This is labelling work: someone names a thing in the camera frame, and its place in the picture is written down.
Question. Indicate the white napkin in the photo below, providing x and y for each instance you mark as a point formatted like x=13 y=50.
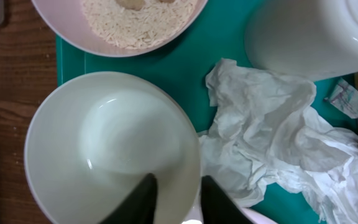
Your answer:
x=266 y=131

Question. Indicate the teal serving tray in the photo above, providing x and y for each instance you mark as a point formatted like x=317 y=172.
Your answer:
x=180 y=68

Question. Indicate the white plastic cup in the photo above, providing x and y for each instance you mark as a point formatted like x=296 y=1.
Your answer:
x=315 y=39

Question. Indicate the white bowl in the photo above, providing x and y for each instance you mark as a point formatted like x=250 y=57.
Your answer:
x=94 y=138

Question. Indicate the pink bowl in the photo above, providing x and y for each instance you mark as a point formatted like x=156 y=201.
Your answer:
x=66 y=19

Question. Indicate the rice and peanuts pile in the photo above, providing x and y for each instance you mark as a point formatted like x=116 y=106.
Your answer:
x=137 y=24

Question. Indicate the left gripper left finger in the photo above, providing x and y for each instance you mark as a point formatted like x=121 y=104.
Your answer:
x=139 y=206

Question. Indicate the red snack wrapper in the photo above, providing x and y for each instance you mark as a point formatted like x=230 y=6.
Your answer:
x=344 y=97

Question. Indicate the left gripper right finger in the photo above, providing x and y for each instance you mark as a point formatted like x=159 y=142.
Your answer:
x=217 y=207

